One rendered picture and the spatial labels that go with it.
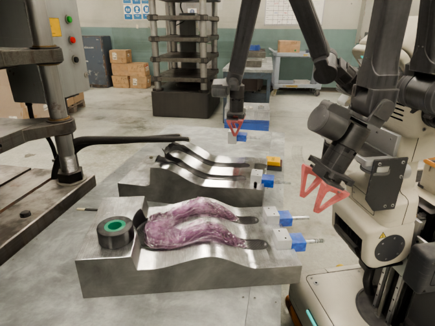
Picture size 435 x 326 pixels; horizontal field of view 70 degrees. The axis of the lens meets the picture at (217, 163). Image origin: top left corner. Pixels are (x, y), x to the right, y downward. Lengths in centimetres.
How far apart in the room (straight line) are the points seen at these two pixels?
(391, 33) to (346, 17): 683
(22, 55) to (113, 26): 700
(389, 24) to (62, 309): 86
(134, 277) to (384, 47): 69
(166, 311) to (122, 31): 759
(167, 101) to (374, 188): 436
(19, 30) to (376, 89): 121
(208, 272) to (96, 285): 25
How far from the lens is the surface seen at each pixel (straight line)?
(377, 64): 69
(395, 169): 96
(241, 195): 101
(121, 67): 776
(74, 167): 135
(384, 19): 69
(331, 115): 66
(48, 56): 122
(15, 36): 145
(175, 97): 502
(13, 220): 121
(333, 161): 70
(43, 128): 125
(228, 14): 741
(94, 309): 79
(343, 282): 165
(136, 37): 795
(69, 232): 104
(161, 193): 108
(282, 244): 81
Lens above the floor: 136
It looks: 24 degrees down
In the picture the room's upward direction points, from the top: straight up
